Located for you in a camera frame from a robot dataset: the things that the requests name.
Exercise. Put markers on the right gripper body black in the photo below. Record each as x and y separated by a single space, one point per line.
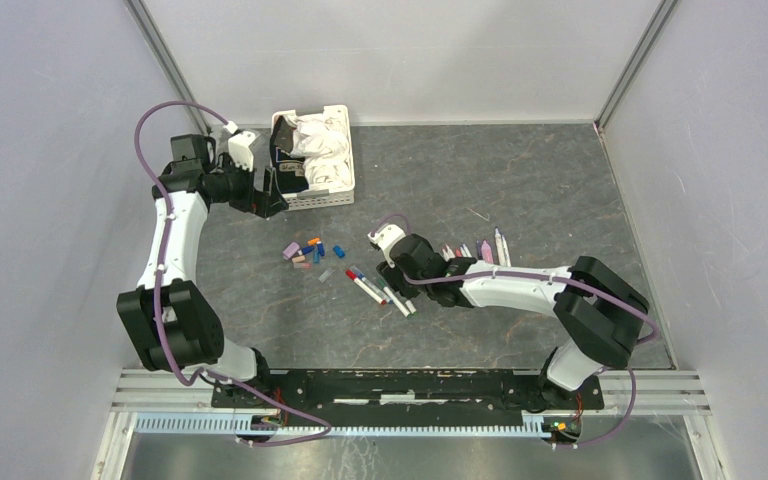
399 278

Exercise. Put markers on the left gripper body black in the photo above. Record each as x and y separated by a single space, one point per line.
260 200

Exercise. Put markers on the pink highlighter cap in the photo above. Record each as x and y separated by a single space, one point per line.
291 250

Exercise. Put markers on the red cap marker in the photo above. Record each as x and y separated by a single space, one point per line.
363 286

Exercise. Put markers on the clear pen cap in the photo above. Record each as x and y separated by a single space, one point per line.
326 275

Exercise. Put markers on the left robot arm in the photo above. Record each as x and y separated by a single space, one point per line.
170 323

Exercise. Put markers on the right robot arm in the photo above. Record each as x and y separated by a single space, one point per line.
604 316

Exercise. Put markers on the black printed shirt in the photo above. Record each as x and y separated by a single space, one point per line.
289 169

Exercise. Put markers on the white plastic basket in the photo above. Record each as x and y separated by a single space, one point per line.
312 199

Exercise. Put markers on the white crumpled cloth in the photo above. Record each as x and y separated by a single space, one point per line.
324 142

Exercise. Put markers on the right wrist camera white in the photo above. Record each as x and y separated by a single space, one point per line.
386 236

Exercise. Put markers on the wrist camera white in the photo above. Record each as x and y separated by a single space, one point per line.
239 147
386 236

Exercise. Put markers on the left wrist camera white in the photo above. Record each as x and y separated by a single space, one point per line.
239 147

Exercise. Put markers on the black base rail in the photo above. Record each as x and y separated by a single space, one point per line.
422 397

